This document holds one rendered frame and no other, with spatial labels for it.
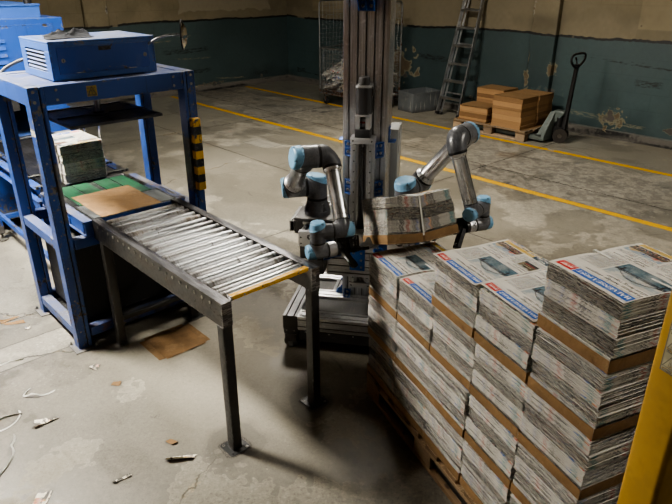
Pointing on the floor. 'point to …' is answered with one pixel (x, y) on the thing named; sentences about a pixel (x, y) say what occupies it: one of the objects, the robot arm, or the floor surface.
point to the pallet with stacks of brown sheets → (507, 110)
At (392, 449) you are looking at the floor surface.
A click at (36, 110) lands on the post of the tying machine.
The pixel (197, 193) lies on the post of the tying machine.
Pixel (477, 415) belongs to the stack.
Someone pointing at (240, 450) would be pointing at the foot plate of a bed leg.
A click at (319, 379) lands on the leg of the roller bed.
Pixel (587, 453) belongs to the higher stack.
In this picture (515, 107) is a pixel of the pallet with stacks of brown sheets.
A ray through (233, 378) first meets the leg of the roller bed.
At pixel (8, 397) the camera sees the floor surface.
